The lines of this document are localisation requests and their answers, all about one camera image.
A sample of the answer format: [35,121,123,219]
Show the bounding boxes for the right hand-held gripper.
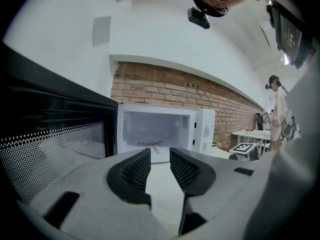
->
[228,142,263,162]

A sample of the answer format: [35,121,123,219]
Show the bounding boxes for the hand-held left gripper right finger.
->
[169,146,261,240]

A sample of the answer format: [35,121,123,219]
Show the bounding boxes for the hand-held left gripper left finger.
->
[29,147,174,240]

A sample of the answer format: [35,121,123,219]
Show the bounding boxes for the white high table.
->
[231,130,272,157]

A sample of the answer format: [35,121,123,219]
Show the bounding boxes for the white microwave oven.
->
[0,42,216,206]

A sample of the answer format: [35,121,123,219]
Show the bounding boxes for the white desk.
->
[146,147,232,237]

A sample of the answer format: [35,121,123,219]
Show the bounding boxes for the black wrist screen device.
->
[265,0,316,70]

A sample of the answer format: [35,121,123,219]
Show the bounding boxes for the black head camera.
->
[187,6,211,30]

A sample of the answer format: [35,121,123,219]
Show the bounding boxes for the grey wall panel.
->
[92,15,112,48]

